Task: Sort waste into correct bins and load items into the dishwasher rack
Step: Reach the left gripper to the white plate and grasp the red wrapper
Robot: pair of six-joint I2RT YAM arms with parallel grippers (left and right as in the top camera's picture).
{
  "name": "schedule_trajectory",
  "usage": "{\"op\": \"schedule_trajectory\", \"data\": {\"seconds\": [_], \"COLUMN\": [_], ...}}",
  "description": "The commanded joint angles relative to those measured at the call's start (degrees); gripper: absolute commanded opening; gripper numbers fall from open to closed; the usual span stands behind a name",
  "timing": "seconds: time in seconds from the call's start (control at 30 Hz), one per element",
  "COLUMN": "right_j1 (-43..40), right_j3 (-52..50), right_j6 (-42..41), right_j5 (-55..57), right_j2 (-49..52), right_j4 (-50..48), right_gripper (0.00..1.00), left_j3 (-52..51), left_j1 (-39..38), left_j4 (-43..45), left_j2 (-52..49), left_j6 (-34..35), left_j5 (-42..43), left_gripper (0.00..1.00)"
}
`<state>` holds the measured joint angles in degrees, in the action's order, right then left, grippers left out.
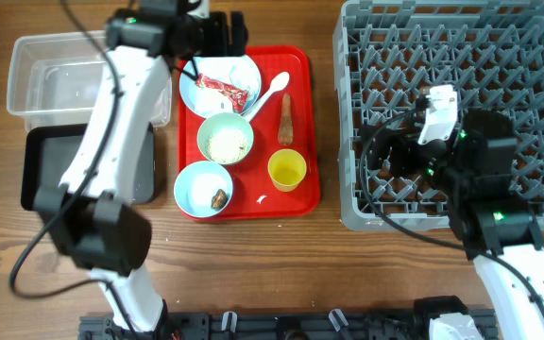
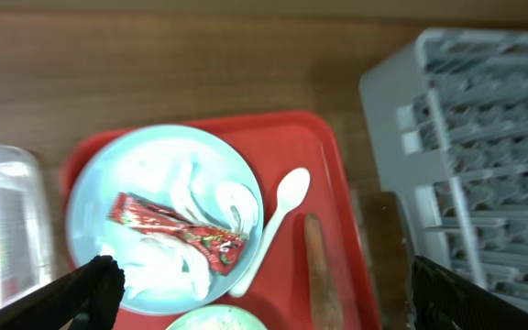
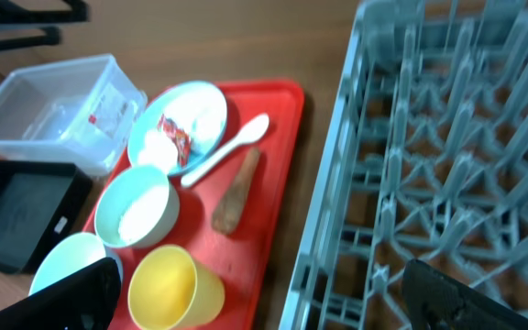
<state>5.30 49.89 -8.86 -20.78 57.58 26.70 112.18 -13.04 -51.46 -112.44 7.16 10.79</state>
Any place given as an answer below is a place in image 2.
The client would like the red snack wrapper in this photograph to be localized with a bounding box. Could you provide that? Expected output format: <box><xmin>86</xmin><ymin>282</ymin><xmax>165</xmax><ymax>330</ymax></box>
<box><xmin>108</xmin><ymin>192</ymin><xmax>248</xmax><ymax>276</ymax></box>

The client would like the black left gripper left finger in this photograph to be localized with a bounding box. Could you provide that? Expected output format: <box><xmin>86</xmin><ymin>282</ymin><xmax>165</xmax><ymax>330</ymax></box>
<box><xmin>0</xmin><ymin>255</ymin><xmax>125</xmax><ymax>330</ymax></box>

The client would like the grey dishwasher rack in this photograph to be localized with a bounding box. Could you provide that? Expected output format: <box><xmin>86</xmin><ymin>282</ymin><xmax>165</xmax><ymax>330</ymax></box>
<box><xmin>359</xmin><ymin>28</ymin><xmax>528</xmax><ymax>312</ymax></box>

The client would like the orange carrot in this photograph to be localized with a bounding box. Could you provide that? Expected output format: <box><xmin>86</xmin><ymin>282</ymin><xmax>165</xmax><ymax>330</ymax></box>
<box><xmin>304</xmin><ymin>214</ymin><xmax>344</xmax><ymax>330</ymax></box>

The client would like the green bowl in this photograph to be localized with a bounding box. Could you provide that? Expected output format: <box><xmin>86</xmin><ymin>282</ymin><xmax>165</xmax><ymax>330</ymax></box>
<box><xmin>166</xmin><ymin>304</ymin><xmax>267</xmax><ymax>330</ymax></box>

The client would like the light blue plate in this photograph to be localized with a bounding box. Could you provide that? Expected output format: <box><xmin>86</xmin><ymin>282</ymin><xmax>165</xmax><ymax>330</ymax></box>
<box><xmin>63</xmin><ymin>125</ymin><xmax>263</xmax><ymax>316</ymax></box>

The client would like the clear plastic bin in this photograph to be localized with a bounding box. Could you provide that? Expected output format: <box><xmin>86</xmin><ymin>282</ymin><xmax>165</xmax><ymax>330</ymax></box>
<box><xmin>0</xmin><ymin>144</ymin><xmax>54</xmax><ymax>309</ymax></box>

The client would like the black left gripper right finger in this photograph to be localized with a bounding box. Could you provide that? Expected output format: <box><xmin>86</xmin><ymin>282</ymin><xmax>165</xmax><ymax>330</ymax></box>
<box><xmin>411</xmin><ymin>256</ymin><xmax>528</xmax><ymax>330</ymax></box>

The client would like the white tissue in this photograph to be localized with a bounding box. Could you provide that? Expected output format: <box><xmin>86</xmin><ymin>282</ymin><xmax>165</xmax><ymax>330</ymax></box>
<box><xmin>169</xmin><ymin>159</ymin><xmax>259</xmax><ymax>238</ymax></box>
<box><xmin>96</xmin><ymin>234</ymin><xmax>212</xmax><ymax>301</ymax></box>

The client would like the white plastic spoon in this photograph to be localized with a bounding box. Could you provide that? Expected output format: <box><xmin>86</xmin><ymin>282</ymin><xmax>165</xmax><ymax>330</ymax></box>
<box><xmin>228</xmin><ymin>167</ymin><xmax>311</xmax><ymax>298</ymax></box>

